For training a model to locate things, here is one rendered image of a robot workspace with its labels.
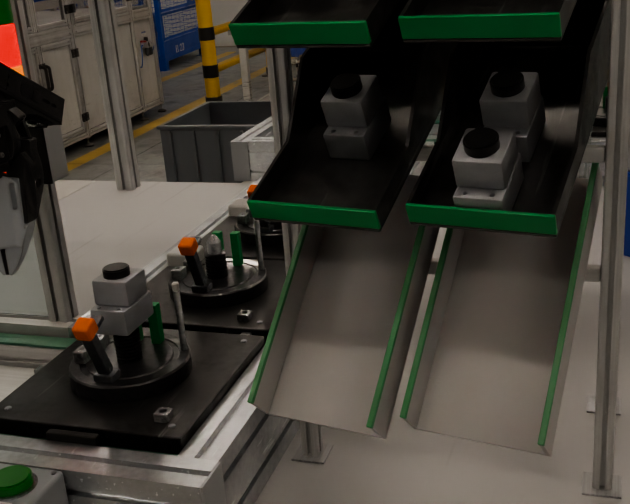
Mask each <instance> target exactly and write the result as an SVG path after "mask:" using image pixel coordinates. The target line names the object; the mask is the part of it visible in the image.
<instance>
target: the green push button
mask: <svg viewBox="0 0 630 504"><path fill-rule="evenodd" d="M33 480H34V479H33V475H32V471H31V469H30V468H28V467H26V466H23V465H12V466H8V467H5V468H2V469H0V497H11V496H15V495H18V494H20V493H22V492H24V491H26V490H27V489H28V488H29V487H30V486H31V485H32V484H33Z"/></svg>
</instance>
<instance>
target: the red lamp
mask: <svg viewBox="0 0 630 504"><path fill-rule="evenodd" d="M0 62H1V63H3V64H4V65H6V66H8V67H10V68H11V67H16V66H19V65H21V64H22V62H21V56H20V51H19V45H18V40H17V35H16V29H15V24H14V23H10V24H5V25H0Z"/></svg>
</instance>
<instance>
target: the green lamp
mask: <svg viewBox="0 0 630 504"><path fill-rule="evenodd" d="M13 22H14V18H13V13H12V8H11V2H10V0H0V25H5V24H10V23H13Z"/></svg>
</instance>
